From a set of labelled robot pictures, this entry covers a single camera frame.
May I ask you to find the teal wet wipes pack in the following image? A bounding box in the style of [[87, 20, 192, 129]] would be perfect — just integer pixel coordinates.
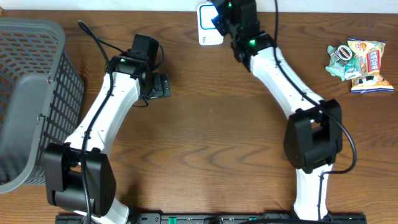
[[325, 45, 347, 81]]

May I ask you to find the black box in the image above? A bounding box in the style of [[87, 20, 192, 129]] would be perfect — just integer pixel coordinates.
[[327, 44, 355, 66]]

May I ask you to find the teal kleenex tissue pack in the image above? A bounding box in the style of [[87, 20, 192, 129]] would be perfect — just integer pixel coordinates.
[[344, 57, 363, 80]]

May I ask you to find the white snack bag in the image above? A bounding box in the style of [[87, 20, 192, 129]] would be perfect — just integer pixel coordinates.
[[348, 38, 394, 93]]

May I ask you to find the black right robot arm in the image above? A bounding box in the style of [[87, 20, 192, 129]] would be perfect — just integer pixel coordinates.
[[211, 0, 343, 221]]

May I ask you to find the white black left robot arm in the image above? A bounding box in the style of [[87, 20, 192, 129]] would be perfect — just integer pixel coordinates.
[[44, 55, 171, 223]]

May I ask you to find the white barcode scanner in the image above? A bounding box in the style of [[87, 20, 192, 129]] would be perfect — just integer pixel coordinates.
[[197, 2, 224, 45]]

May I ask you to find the grey plastic basket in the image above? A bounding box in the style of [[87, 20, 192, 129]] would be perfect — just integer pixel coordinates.
[[1, 17, 85, 194]]

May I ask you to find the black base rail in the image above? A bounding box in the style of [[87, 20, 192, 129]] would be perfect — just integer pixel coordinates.
[[55, 212, 368, 224]]

